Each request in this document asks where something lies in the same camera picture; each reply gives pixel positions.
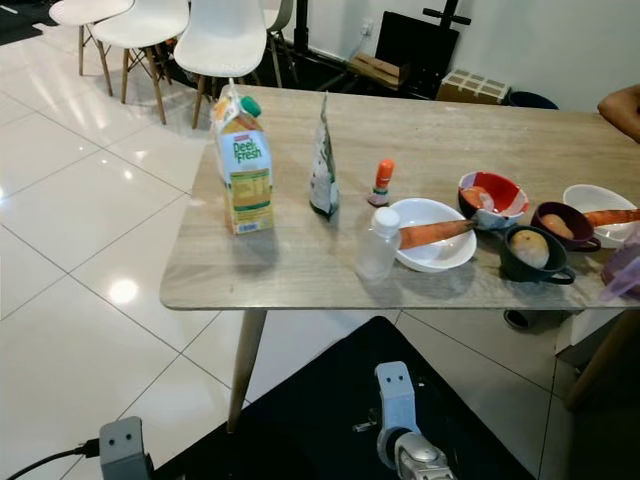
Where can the dark blue basin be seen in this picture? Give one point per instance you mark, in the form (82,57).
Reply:
(532,100)

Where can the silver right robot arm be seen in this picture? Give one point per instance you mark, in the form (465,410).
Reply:
(425,465)

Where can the Peel Fresh juice carton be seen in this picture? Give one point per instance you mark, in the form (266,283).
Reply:
(245,180)

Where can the orange vegetable piece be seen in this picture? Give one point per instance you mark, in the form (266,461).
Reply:
(475,198)

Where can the red white bowl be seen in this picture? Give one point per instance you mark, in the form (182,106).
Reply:
(505,190)

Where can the orange carrot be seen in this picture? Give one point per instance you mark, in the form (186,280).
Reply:
(435,234)
(610,217)

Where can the white plastic chair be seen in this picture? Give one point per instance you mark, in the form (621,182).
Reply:
(80,10)
(220,40)
(150,22)
(280,15)

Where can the light wooden table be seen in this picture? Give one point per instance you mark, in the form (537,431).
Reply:
(440,130)

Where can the black stand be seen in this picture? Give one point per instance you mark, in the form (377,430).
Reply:
(447,14)

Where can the brown potato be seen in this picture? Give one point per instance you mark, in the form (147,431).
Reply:
(557,226)
(530,249)

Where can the small orange capped bottle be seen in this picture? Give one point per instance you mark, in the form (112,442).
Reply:
(383,175)

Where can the green white snack pouch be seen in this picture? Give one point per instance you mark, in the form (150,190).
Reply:
(323,160)

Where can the brown cardboard box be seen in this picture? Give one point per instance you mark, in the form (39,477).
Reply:
(375,70)

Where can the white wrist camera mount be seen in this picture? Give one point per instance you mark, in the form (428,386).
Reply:
(397,395)
(122,450)

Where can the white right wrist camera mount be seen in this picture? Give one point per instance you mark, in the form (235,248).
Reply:
(397,395)

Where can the black flat monitor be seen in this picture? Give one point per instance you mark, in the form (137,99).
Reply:
(418,45)

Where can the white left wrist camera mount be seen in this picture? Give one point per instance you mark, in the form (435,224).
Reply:
(122,450)

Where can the purple cup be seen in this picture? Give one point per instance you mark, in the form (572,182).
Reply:
(585,228)

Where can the black fabric mat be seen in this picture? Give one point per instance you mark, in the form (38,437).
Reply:
(310,430)

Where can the pink plastic jug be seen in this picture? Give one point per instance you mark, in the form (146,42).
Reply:
(625,275)

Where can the dark teal cup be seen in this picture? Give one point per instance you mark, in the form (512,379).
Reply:
(525,275)

